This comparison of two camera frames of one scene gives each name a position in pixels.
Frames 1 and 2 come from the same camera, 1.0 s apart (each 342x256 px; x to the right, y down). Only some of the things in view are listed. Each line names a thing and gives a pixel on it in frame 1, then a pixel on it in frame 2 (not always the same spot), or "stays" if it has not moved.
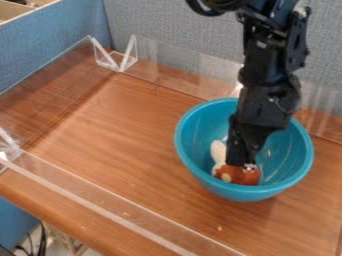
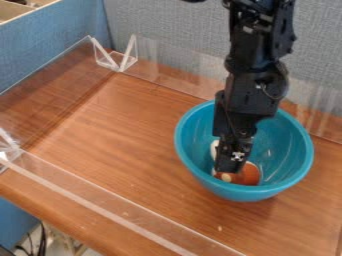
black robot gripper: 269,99 to 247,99
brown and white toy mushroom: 238,174 stays
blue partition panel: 33,39 stays
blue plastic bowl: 283,161 stays
